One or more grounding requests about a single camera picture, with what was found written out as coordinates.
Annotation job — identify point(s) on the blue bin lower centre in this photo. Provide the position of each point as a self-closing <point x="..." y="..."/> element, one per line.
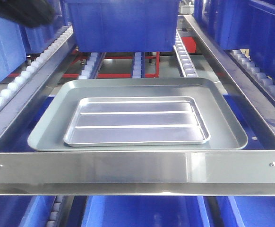
<point x="145" y="211"/>

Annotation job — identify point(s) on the black robot arm image left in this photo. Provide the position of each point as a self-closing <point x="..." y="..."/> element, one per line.
<point x="29" y="13"/>

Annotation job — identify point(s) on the small ribbed silver tray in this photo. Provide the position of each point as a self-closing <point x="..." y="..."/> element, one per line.
<point x="121" y="121"/>

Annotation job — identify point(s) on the blue bin lower right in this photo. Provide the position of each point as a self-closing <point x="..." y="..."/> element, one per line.
<point x="243" y="211"/>

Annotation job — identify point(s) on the blue bin shelf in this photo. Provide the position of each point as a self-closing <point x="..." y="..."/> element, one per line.
<point x="17" y="41"/>
<point x="236" y="24"/>

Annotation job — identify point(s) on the lower shelf roller track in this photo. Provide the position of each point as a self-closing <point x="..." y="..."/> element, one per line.
<point x="55" y="216"/>

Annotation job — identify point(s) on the middle white roller track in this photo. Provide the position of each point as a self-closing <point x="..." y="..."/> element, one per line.
<point x="138" y="65"/>

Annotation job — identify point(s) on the red steel floor frame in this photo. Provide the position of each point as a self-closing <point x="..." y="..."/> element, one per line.
<point x="119" y="65"/>

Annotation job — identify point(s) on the white roller track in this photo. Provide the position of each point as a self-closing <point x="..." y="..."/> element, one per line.
<point x="92" y="66"/>
<point x="186" y="66"/>
<point x="138" y="65"/>

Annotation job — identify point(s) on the blue bin lower left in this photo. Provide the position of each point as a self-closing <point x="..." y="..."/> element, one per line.
<point x="25" y="211"/>

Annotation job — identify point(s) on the left centre white roller track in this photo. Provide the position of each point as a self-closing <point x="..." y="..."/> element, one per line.
<point x="92" y="66"/>

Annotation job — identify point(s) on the large grey tray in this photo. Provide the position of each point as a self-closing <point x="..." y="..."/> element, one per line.
<point x="225" y="130"/>

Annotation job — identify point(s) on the right centre white roller track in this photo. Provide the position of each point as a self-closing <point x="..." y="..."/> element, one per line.
<point x="186" y="66"/>

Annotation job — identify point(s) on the blue bin on rollers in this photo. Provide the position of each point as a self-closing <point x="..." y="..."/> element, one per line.
<point x="124" y="25"/>

